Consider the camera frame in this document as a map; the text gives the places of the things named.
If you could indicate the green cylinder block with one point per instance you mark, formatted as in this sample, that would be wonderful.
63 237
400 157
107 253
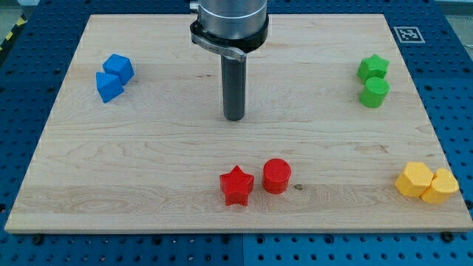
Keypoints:
374 91

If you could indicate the light wooden board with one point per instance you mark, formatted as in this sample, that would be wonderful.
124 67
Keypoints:
150 160

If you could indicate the white fiducial marker tag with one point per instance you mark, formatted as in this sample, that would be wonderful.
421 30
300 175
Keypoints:
409 35

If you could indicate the red star block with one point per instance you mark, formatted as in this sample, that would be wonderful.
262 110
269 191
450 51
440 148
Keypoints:
236 186

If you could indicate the blue cube block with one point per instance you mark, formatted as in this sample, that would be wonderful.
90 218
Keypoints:
120 66

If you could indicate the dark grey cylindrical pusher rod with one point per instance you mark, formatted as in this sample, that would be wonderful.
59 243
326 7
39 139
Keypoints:
233 88

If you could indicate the red cylinder block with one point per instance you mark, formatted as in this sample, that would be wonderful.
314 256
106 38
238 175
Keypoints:
276 175

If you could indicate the yellow hexagon block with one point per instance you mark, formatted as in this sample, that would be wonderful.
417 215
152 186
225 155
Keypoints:
414 179

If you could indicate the green star block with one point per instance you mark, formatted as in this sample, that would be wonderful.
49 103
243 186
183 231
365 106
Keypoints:
374 66

